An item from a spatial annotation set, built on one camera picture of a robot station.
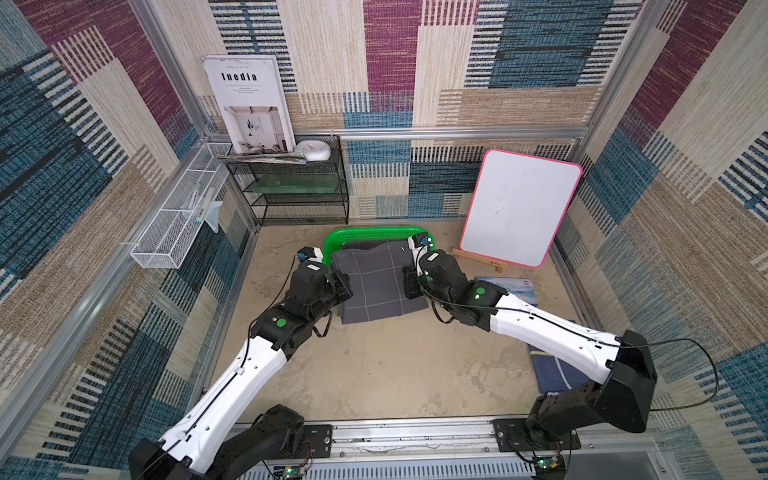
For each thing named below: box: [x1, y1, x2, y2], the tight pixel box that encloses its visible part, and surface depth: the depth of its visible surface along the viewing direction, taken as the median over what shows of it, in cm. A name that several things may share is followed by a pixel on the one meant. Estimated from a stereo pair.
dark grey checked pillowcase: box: [331, 242, 429, 324], surface depth 80 cm
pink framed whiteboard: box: [460, 149, 583, 269], surface depth 95 cm
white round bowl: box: [294, 139, 331, 162], surface depth 92 cm
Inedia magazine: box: [202, 55, 296, 155], surface depth 82 cm
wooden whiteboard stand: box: [452, 248, 509, 272], surface depth 105 cm
